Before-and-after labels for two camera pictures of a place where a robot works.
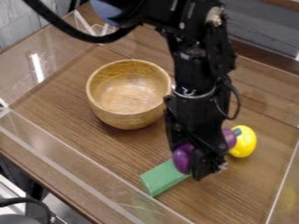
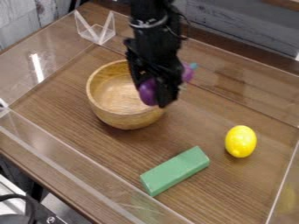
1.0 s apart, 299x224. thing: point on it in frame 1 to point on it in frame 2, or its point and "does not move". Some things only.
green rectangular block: (163, 177) does not move
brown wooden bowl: (125, 91) does not move
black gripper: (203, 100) to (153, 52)
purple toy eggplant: (181, 150) to (148, 86)
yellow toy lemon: (245, 142) does not move
